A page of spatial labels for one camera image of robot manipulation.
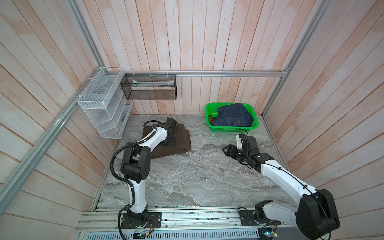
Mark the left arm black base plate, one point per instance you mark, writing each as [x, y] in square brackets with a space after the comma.
[153, 219]

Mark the aluminium frame rail right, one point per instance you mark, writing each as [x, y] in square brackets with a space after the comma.
[311, 29]

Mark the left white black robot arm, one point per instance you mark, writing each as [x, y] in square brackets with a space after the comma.
[136, 165]

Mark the black wire mesh basket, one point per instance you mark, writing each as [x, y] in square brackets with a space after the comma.
[150, 87]

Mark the aluminium frame rail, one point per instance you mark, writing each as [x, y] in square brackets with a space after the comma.
[24, 169]
[221, 74]
[311, 29]

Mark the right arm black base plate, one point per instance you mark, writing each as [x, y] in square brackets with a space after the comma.
[247, 218]

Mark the green circuit board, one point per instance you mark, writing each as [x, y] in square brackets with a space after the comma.
[266, 234]

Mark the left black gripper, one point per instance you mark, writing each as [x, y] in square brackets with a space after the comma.
[172, 142]

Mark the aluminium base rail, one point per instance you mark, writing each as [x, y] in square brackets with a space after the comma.
[181, 218]

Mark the brown trousers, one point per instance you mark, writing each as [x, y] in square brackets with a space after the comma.
[177, 144]

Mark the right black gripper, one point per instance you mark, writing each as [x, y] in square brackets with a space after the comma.
[230, 150]

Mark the white wire mesh shelf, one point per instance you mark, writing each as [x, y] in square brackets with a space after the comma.
[104, 102]

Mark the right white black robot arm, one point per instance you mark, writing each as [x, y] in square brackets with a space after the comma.
[315, 215]

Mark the navy blue trousers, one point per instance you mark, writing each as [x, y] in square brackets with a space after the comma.
[233, 115]

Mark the left circuit board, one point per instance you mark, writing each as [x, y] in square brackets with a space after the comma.
[141, 235]

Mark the aluminium frame rail left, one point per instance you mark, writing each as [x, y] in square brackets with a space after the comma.
[24, 169]

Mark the green plastic basket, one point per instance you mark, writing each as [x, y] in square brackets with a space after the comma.
[211, 108]

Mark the aluminium frame rail back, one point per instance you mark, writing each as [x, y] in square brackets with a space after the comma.
[221, 74]

